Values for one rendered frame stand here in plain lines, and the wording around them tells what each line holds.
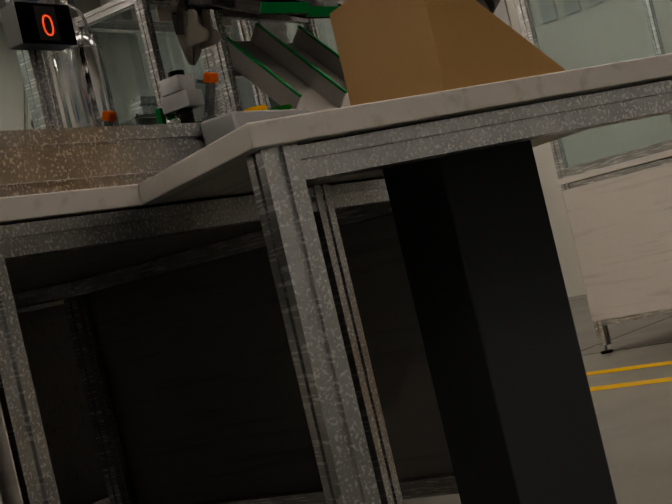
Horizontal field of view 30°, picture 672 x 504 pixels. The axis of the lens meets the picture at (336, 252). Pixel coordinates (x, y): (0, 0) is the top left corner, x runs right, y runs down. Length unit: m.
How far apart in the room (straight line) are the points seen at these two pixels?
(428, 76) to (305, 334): 0.46
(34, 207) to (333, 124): 0.41
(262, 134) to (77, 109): 1.85
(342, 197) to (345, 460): 0.83
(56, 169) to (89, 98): 1.46
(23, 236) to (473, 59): 0.62
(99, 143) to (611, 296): 4.72
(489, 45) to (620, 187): 4.55
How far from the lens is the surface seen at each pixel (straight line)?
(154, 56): 2.56
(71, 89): 3.21
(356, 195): 2.18
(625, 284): 6.28
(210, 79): 2.20
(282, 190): 1.39
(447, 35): 1.67
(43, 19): 2.21
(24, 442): 1.54
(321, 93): 2.48
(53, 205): 1.61
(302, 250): 1.40
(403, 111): 1.46
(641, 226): 6.19
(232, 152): 1.41
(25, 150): 1.73
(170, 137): 1.93
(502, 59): 1.70
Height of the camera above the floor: 0.67
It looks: 1 degrees up
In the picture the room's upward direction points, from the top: 13 degrees counter-clockwise
